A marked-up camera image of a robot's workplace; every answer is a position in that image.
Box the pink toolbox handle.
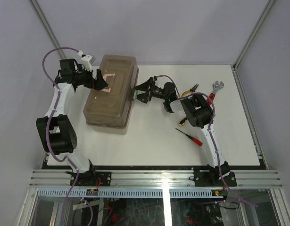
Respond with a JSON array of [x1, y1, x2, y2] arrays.
[[101, 73, 116, 94]]

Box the left frame post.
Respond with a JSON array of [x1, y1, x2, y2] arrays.
[[28, 0, 61, 48]]

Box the frame post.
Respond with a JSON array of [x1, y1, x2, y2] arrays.
[[28, 0, 61, 48], [232, 0, 277, 71]]

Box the red handled adjustable wrench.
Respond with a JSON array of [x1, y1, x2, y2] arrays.
[[207, 81, 224, 105]]

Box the right frame post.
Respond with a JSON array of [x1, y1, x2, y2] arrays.
[[232, 0, 277, 71]]

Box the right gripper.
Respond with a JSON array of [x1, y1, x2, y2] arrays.
[[133, 77, 167, 104]]

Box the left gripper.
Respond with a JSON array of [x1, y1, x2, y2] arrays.
[[75, 67, 108, 92]]

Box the slotted cable duct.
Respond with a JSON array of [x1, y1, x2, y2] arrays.
[[38, 188, 223, 199]]

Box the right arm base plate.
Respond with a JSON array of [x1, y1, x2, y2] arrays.
[[190, 167, 237, 187]]

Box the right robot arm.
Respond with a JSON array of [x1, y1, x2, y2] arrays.
[[134, 76, 231, 186]]

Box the black yellow screwdriver lower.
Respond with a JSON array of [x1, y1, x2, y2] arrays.
[[179, 117, 188, 127]]

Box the aluminium mounting rail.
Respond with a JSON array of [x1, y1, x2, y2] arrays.
[[29, 169, 282, 189]]

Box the red handled screwdriver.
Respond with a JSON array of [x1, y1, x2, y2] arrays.
[[176, 128, 203, 146]]

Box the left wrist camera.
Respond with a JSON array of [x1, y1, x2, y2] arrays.
[[81, 54, 95, 72]]

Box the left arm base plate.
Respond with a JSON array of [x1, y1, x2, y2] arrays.
[[75, 171, 112, 187]]

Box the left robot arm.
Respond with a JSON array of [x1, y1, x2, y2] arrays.
[[36, 55, 108, 186]]

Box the yellow handled pliers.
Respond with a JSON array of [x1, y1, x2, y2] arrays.
[[181, 84, 199, 97]]

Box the translucent brown toolbox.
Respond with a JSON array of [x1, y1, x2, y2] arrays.
[[83, 55, 139, 135]]

